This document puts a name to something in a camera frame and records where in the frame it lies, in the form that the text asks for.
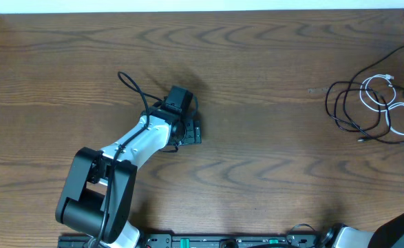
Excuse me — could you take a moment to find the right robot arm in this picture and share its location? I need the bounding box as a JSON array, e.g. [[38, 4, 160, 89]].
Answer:
[[316, 97, 404, 248]]

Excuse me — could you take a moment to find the white cable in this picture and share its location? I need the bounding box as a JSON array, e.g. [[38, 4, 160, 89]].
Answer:
[[359, 74, 404, 136]]

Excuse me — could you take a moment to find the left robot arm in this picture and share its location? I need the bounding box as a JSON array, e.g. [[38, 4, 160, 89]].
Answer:
[[55, 86, 201, 247]]

